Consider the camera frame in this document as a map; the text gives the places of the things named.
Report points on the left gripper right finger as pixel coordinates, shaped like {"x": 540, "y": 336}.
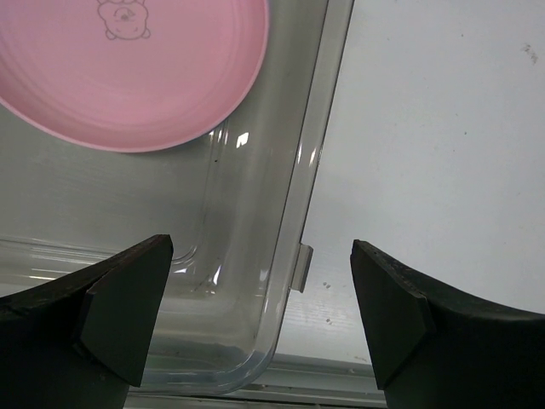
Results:
{"x": 434, "y": 346}

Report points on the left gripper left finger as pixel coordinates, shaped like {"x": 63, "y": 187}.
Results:
{"x": 81, "y": 341}

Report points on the pink plate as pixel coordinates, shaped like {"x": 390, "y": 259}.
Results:
{"x": 130, "y": 76}

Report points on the clear plastic bin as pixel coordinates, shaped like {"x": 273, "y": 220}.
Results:
{"x": 233, "y": 201}

